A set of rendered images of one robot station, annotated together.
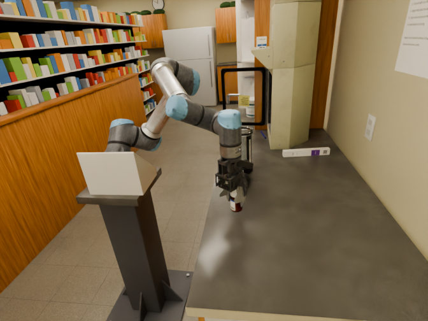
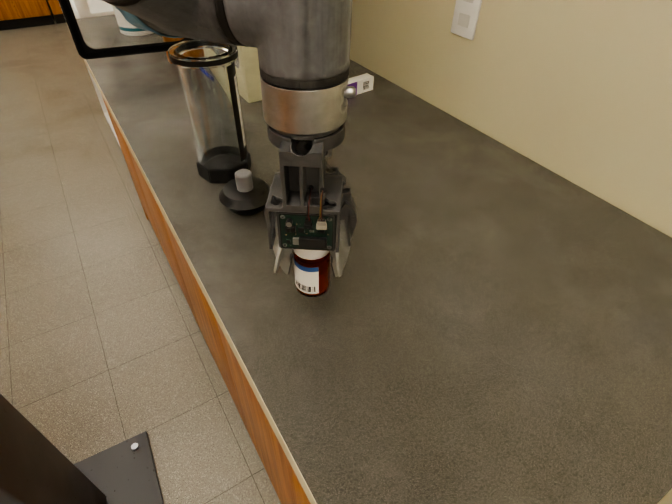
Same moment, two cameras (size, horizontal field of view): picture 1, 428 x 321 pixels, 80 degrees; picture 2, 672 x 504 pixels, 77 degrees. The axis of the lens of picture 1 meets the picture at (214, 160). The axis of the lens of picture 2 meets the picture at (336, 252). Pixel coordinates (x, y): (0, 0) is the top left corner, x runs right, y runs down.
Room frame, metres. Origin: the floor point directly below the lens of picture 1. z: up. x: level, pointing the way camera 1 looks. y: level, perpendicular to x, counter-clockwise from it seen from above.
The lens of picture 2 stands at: (0.51, 0.16, 1.39)
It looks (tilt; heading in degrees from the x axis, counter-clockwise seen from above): 43 degrees down; 319
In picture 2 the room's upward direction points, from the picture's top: 1 degrees clockwise
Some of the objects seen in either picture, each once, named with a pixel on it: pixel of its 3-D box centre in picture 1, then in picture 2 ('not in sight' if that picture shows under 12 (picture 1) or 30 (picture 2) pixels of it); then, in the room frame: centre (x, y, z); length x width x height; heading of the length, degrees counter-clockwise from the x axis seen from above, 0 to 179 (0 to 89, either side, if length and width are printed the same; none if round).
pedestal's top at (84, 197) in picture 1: (122, 184); not in sight; (1.18, 0.49, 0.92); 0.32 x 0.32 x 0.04; 79
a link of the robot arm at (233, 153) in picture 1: (231, 149); (308, 100); (0.80, -0.06, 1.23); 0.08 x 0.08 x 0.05
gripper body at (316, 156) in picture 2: (230, 171); (307, 182); (0.80, -0.05, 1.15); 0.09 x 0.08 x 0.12; 136
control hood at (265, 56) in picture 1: (260, 57); not in sight; (1.60, -0.32, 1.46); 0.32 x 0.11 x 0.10; 171
